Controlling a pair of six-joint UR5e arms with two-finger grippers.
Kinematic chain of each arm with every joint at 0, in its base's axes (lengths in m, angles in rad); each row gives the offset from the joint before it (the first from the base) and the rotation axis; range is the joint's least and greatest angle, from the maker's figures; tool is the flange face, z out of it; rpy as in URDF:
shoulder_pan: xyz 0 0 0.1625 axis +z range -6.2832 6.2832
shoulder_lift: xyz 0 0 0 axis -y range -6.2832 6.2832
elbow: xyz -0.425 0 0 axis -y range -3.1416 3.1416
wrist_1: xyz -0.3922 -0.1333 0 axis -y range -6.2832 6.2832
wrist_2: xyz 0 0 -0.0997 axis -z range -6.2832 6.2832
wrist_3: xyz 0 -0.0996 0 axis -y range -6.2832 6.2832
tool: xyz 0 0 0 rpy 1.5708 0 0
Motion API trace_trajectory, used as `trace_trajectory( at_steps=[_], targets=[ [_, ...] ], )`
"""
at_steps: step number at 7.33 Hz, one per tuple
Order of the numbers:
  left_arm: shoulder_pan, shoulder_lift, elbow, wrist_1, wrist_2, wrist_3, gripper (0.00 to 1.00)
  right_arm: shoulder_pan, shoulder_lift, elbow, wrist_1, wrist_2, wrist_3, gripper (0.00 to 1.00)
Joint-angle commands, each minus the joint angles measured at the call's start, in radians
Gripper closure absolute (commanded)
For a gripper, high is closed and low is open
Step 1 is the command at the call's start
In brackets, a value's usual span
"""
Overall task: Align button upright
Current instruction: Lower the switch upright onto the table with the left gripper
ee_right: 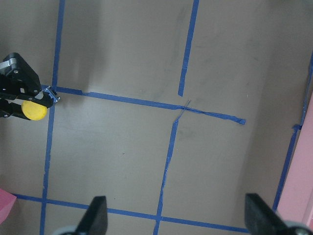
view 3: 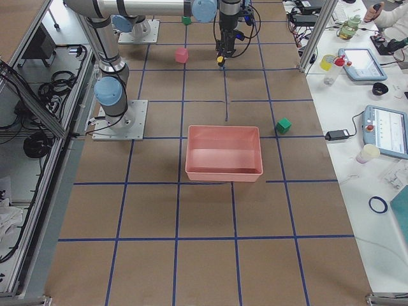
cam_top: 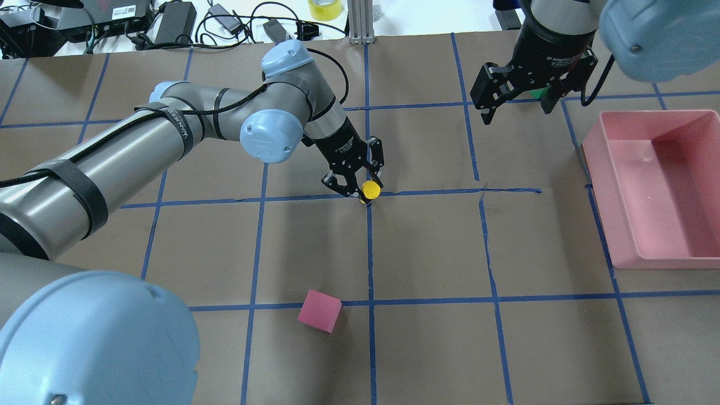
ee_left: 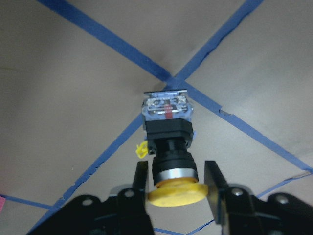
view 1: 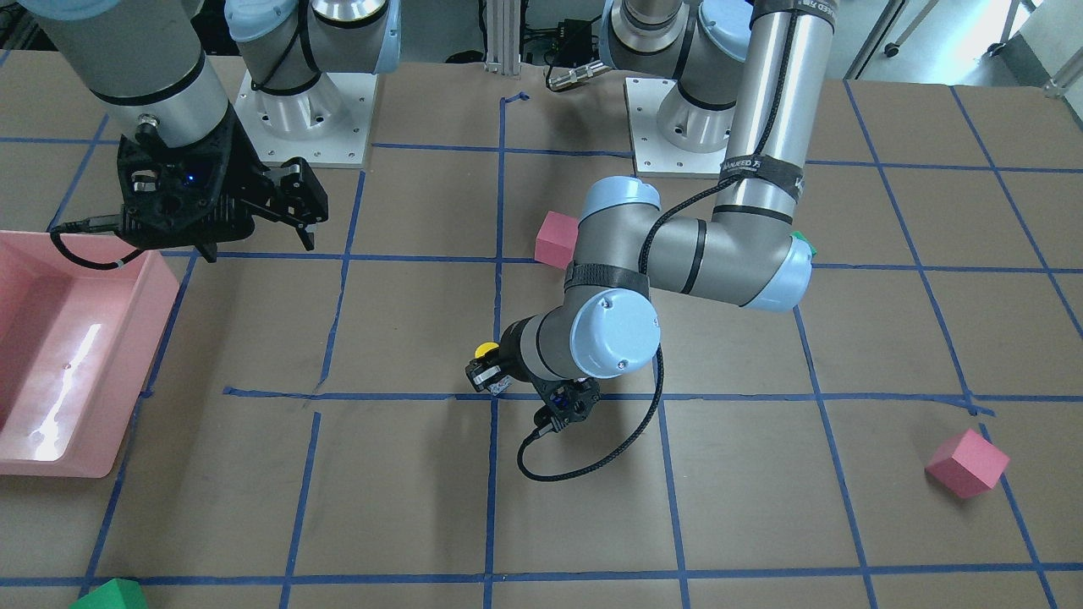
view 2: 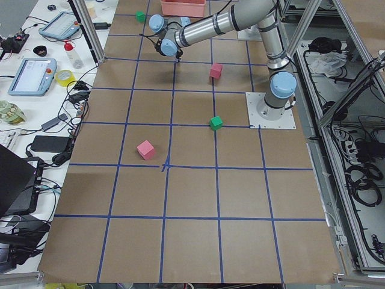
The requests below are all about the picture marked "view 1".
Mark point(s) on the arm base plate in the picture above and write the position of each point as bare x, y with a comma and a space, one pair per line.
671, 136
338, 135

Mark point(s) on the aluminium frame post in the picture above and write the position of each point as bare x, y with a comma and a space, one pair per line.
503, 26

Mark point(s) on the green cube near left arm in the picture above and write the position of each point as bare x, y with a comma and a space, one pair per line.
803, 239

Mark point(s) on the pink cube centre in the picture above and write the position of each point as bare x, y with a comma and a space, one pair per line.
556, 239

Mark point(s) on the pink cube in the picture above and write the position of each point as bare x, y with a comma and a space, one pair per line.
556, 239
967, 464

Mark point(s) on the green cube near bin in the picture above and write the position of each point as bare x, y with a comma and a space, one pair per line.
114, 594

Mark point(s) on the pink cube far side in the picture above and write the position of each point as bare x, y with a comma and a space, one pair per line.
967, 464

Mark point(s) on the silver cable connector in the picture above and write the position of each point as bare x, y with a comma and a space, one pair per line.
573, 77

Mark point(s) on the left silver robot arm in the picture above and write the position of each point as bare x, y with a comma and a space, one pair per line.
762, 64

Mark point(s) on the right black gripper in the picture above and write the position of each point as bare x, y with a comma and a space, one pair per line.
250, 172

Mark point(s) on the pink plastic bin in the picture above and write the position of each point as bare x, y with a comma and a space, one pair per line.
76, 348

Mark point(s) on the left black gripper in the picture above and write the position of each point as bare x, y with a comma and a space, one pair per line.
509, 347

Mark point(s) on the yellow push button switch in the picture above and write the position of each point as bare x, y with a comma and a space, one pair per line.
484, 371

